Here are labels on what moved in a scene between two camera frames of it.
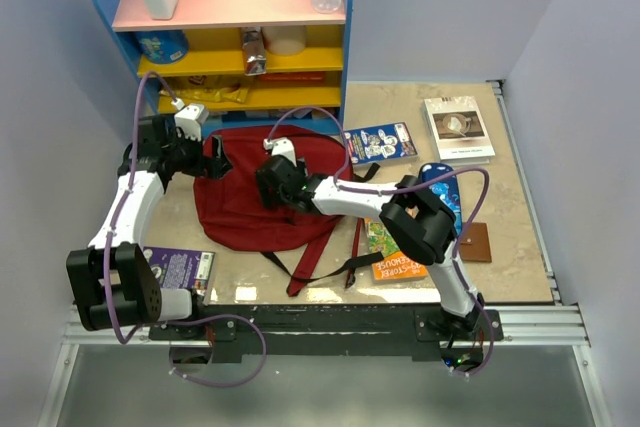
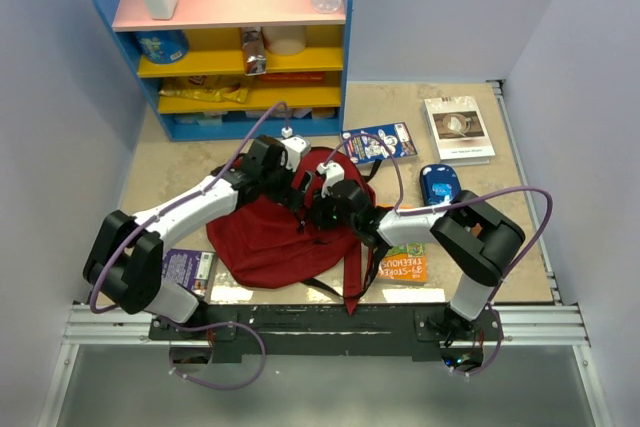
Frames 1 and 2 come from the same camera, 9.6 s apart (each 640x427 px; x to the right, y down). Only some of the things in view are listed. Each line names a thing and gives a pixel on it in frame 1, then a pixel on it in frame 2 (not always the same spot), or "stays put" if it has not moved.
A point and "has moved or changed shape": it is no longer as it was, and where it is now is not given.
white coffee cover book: x=457 y=131 stays put
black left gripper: x=214 y=167 -> x=289 y=196
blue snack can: x=162 y=46 stays put
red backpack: x=230 y=208 has moved or changed shape
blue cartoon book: x=380 y=143 stays put
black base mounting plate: x=335 y=332 stays put
